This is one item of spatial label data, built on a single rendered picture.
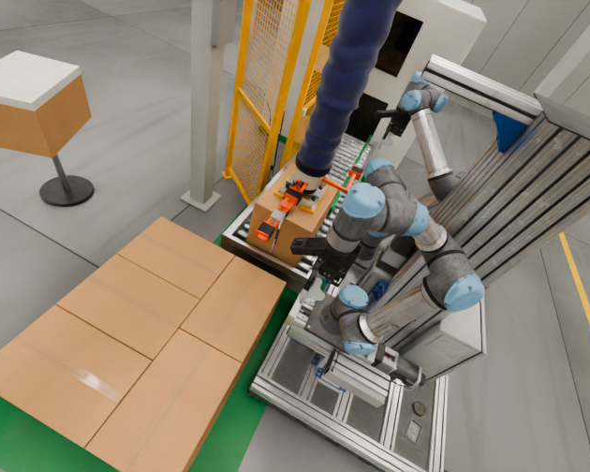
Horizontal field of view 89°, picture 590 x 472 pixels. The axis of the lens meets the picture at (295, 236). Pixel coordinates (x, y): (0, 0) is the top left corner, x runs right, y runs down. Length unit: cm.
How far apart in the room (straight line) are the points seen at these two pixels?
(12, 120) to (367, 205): 240
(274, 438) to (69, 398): 117
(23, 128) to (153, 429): 199
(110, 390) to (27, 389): 33
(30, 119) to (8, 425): 177
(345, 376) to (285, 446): 96
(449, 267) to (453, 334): 51
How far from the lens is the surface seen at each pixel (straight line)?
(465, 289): 96
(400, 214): 66
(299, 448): 231
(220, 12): 230
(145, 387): 174
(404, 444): 237
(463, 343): 147
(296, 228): 184
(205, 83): 250
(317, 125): 171
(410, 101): 136
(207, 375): 173
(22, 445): 239
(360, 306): 120
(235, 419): 225
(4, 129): 277
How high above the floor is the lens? 221
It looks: 46 degrees down
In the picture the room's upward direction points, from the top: 22 degrees clockwise
